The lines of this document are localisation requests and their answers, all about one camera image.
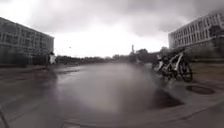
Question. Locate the row of distant trees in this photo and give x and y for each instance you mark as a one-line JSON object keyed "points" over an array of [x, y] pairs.
{"points": [[100, 60]]}

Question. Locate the distant tower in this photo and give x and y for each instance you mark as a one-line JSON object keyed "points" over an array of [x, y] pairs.
{"points": [[132, 49]]}

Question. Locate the wet grey paved plaza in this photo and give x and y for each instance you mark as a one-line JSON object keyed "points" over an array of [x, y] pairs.
{"points": [[106, 90]]}

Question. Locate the dark bicycle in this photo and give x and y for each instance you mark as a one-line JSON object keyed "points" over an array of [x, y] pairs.
{"points": [[161, 66]]}

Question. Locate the white bicycle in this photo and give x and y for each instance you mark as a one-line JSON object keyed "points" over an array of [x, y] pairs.
{"points": [[178, 65]]}

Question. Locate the pale multi-storey building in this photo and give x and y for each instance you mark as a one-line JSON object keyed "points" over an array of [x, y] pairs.
{"points": [[196, 31]]}

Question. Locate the round dark ground cover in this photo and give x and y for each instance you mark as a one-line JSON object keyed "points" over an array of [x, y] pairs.
{"points": [[200, 89]]}

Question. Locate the long grey office building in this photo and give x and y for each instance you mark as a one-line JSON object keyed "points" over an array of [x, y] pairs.
{"points": [[23, 40]]}

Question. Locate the dark hedge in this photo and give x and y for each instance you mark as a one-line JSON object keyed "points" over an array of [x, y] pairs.
{"points": [[206, 51]]}

